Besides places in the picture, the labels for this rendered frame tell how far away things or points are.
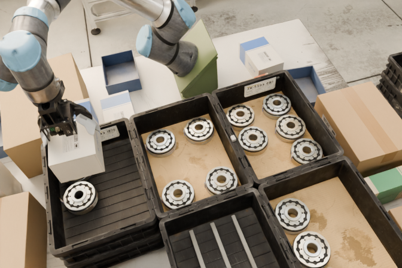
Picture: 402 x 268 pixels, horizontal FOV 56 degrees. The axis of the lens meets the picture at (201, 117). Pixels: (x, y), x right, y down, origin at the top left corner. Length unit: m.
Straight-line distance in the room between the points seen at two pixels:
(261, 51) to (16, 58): 1.13
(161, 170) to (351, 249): 0.63
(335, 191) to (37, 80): 0.91
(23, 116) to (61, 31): 1.96
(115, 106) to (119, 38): 1.64
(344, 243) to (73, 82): 1.10
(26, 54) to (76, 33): 2.51
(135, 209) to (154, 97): 0.60
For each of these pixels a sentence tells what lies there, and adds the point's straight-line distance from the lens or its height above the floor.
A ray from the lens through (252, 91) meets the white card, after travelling 1.41.
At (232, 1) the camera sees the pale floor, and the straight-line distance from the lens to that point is 3.37.
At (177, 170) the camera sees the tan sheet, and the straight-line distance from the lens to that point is 1.28.
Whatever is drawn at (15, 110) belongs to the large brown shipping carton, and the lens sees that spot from 1.55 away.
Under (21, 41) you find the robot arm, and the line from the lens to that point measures 0.83.
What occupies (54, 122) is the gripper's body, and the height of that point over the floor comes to 1.26.
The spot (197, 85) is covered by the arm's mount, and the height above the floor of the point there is 0.79.
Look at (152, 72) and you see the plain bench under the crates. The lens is 1.77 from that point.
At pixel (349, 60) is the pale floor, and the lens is 2.91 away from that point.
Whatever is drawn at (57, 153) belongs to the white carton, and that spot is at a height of 1.14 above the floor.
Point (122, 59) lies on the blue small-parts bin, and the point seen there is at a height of 0.72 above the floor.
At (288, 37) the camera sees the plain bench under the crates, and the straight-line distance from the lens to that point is 1.92.
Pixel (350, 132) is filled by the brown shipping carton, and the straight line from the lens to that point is 1.37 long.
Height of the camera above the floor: 1.92
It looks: 52 degrees down
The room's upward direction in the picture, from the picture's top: 6 degrees counter-clockwise
